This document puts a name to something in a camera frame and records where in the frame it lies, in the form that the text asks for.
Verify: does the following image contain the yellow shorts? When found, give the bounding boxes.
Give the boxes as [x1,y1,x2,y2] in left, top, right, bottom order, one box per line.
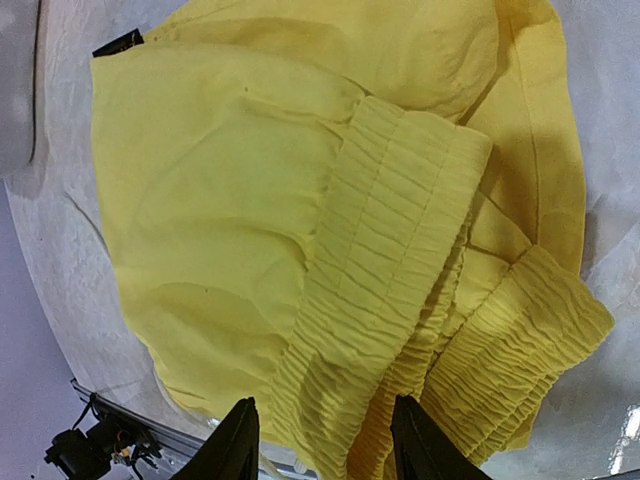
[91,1,614,479]

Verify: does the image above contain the white plastic laundry basket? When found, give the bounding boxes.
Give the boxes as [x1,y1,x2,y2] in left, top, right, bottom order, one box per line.
[1,0,45,178]

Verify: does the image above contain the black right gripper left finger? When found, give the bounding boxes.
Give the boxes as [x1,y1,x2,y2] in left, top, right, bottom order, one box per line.
[192,397,260,479]

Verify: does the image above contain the aluminium front rail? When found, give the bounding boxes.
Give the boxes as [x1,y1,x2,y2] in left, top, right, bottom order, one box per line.
[94,396,319,479]

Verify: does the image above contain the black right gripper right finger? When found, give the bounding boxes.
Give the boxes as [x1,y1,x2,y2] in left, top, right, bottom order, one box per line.
[390,395,490,480]

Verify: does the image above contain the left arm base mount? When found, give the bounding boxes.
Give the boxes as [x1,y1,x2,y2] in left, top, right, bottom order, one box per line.
[44,393,162,480]

